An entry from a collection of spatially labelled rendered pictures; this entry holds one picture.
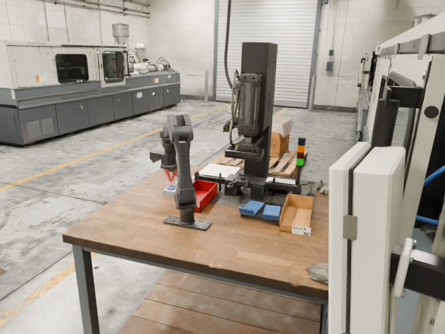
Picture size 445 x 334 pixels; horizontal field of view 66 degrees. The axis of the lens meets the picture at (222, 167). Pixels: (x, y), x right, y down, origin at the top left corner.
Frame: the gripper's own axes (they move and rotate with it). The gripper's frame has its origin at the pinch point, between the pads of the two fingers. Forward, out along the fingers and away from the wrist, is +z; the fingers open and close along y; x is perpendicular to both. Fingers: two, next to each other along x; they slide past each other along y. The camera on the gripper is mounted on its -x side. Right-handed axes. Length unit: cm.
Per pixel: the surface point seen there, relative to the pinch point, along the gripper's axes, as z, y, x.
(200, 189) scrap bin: 6.8, -9.4, 12.3
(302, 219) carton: 7, 5, 67
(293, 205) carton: 6, -7, 61
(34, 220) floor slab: 97, -79, -190
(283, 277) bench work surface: 8, 48, 66
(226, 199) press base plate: 7.6, -4.0, 28.5
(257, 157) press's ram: -14.8, -9.5, 41.9
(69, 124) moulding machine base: 72, -360, -397
